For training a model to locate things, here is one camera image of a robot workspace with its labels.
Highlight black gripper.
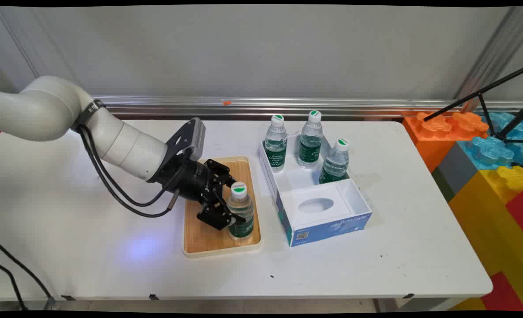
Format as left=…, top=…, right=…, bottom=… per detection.
left=149, top=155, right=247, bottom=231

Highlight water bottle green label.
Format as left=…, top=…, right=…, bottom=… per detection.
left=318, top=138, right=350, bottom=185
left=297, top=110, right=324, bottom=169
left=264, top=114, right=288, bottom=173
left=227, top=182, right=255, bottom=243

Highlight wooden tray cream rim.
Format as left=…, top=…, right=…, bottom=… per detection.
left=182, top=155, right=262, bottom=259

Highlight white and blue cardboard box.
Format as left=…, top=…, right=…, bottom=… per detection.
left=258, top=134, right=373, bottom=248

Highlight orange foam block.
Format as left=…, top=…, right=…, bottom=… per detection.
left=402, top=111, right=490, bottom=173

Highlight grey foam block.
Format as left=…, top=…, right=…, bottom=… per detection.
left=437, top=141, right=479, bottom=202

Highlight giant colourful toy bricks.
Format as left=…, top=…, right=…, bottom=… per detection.
left=448, top=166, right=523, bottom=310

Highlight light blue foam block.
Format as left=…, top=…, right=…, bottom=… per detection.
left=458, top=111, right=523, bottom=171

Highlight black tripod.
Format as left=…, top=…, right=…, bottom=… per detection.
left=422, top=64, right=523, bottom=144

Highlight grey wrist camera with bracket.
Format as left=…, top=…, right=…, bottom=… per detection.
left=166, top=117, right=207, bottom=162

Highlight black camera cable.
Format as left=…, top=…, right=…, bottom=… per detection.
left=0, top=125, right=189, bottom=310

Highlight black cable with metal plug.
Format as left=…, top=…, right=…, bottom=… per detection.
left=0, top=125, right=182, bottom=306

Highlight aluminium wall rail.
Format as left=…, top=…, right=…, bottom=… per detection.
left=91, top=96, right=523, bottom=120

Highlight black velcro strap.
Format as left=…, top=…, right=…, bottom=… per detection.
left=73, top=99, right=106, bottom=132

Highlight white table frame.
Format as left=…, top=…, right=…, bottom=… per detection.
left=374, top=297, right=466, bottom=312

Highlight aluminium corner post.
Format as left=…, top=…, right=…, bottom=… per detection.
left=455, top=6, right=523, bottom=103

